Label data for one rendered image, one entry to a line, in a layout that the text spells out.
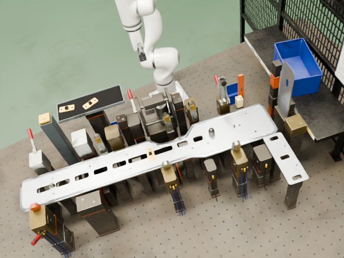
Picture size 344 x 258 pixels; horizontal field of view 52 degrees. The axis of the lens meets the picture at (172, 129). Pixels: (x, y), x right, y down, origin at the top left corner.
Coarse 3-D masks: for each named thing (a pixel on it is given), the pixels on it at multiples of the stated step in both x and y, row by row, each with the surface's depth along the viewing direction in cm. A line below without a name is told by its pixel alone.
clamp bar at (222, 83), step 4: (224, 76) 180; (220, 80) 179; (224, 80) 180; (220, 84) 181; (224, 84) 178; (220, 88) 182; (224, 88) 184; (220, 92) 185; (224, 92) 186; (220, 96) 188; (224, 96) 188
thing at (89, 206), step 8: (96, 192) 172; (80, 200) 171; (88, 200) 170; (96, 200) 169; (104, 200) 180; (80, 208) 168; (88, 208) 167; (96, 208) 170; (104, 208) 172; (88, 216) 174; (96, 216) 176; (104, 216) 178; (112, 216) 186; (96, 224) 182; (104, 224) 185; (112, 224) 187; (104, 232) 192
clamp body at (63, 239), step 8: (32, 216) 166; (40, 216) 165; (48, 216) 168; (32, 224) 163; (40, 224) 163; (48, 224) 165; (56, 224) 177; (48, 232) 168; (56, 232) 172; (64, 232) 184; (72, 232) 196; (48, 240) 173; (56, 240) 175; (64, 240) 181; (72, 240) 192; (56, 248) 184; (64, 248) 187; (72, 248) 189
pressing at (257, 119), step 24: (216, 120) 191; (240, 120) 188; (264, 120) 186; (144, 144) 189; (168, 144) 186; (192, 144) 184; (216, 144) 181; (72, 168) 187; (96, 168) 184; (120, 168) 182; (144, 168) 179; (24, 192) 182; (48, 192) 180; (72, 192) 178
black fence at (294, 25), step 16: (240, 0) 276; (256, 0) 248; (272, 0) 222; (320, 0) 171; (240, 16) 288; (256, 16) 258; (288, 16) 210; (320, 16) 177; (240, 32) 301; (288, 32) 217; (304, 32) 197; (320, 32) 180; (336, 48) 171; (336, 64) 176; (336, 80) 178; (336, 96) 186
